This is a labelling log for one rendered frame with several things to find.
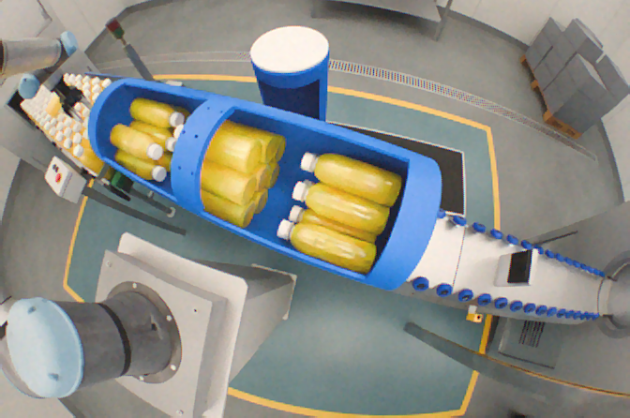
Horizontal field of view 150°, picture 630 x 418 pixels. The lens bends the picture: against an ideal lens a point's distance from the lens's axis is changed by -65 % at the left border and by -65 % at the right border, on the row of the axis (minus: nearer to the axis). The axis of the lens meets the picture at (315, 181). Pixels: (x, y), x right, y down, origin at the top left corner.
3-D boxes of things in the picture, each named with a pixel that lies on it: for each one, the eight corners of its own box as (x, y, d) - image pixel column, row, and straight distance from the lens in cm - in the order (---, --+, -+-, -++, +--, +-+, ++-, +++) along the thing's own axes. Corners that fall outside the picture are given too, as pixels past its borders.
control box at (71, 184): (77, 203, 107) (57, 195, 102) (60, 186, 124) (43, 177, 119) (87, 180, 105) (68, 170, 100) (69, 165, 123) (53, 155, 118)
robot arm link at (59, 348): (139, 372, 37) (58, 400, 29) (93, 386, 48) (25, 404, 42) (104, 289, 39) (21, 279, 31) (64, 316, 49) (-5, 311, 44)
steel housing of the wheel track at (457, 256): (548, 323, 165) (596, 325, 148) (158, 196, 124) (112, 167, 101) (558, 274, 167) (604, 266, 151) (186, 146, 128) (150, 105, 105)
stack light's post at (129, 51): (204, 152, 200) (124, 47, 133) (201, 151, 202) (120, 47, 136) (206, 148, 201) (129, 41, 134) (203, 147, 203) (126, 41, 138)
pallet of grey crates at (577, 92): (576, 140, 408) (633, 92, 379) (544, 122, 348) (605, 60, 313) (551, 79, 477) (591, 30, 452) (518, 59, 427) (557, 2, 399)
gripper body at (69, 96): (73, 113, 98) (52, 92, 94) (66, 110, 106) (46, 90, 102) (85, 95, 99) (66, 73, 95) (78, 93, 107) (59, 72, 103)
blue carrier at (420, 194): (374, 290, 63) (423, 292, 36) (124, 177, 95) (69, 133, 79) (401, 190, 70) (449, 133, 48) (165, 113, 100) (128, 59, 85)
